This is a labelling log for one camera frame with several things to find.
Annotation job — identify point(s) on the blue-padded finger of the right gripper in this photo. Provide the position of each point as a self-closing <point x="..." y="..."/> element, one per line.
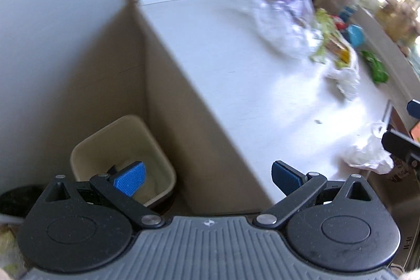
<point x="413" y="108"/>

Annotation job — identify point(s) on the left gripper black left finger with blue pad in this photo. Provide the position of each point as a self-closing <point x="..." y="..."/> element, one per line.
<point x="76" y="227"/>

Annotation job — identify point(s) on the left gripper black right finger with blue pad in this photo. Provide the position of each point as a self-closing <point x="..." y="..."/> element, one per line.
<point x="340" y="226"/>

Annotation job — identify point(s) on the white plastic bag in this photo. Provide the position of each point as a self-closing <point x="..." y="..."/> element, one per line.
<point x="366" y="152"/>

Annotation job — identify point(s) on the clear plastic film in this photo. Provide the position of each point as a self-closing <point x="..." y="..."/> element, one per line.
<point x="290" y="27"/>

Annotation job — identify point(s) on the beige trash bin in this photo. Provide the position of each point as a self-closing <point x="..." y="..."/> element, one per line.
<point x="125" y="141"/>

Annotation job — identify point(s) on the green snack wrapper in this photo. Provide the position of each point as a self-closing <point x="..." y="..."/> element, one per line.
<point x="377" y="69"/>

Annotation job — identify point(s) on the white crumpled paper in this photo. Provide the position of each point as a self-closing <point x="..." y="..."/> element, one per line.
<point x="345" y="75"/>

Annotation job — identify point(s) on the yellow snack package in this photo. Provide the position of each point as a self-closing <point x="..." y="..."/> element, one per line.
<point x="341" y="48"/>

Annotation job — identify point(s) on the sprouting garlic bunch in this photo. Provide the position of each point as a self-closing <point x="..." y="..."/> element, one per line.
<point x="398" y="19"/>

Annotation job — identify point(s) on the red snack wrapper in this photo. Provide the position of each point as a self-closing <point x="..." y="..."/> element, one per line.
<point x="339" y="23"/>

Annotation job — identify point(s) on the green lettuce leaf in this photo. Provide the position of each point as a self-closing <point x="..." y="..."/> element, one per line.
<point x="327" y="28"/>

